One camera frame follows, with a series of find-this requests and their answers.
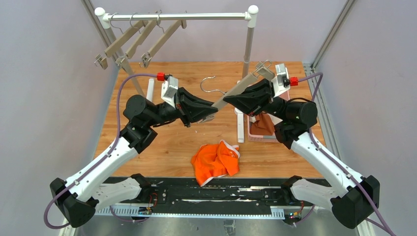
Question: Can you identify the beige clip hanger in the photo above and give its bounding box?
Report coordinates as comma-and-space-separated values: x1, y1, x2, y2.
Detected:
94, 8, 150, 69
105, 13, 159, 73
212, 60, 275, 112
140, 20, 187, 68

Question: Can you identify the empty beige clip hanger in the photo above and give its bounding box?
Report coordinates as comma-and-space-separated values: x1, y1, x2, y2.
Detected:
105, 13, 159, 73

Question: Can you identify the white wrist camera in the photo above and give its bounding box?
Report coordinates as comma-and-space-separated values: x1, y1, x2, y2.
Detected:
271, 63, 291, 97
161, 75, 179, 108

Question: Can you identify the white clothes rack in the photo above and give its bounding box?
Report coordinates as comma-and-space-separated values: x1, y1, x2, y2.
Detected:
94, 5, 260, 143

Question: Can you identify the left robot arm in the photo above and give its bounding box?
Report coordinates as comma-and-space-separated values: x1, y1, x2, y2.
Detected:
50, 88, 224, 228

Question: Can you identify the orange underwear white trim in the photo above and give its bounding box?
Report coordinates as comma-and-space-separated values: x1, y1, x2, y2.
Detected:
191, 140, 240, 187

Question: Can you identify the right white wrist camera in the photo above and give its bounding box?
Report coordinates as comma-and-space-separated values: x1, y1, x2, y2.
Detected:
271, 63, 291, 97

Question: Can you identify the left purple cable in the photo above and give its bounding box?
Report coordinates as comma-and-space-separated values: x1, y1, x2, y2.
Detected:
43, 72, 166, 230

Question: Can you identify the pink plastic basket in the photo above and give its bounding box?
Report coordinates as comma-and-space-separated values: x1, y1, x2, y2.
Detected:
243, 88, 290, 143

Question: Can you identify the brown underwear white waistband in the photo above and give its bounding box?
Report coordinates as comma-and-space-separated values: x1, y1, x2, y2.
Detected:
249, 113, 275, 136

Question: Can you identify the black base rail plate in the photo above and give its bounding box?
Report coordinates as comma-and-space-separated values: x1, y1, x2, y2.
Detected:
70, 177, 343, 219

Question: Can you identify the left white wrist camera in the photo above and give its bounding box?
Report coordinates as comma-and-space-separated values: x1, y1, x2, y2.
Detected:
161, 75, 179, 108

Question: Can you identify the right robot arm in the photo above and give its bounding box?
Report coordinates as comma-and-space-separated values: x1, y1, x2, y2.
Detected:
223, 79, 380, 229

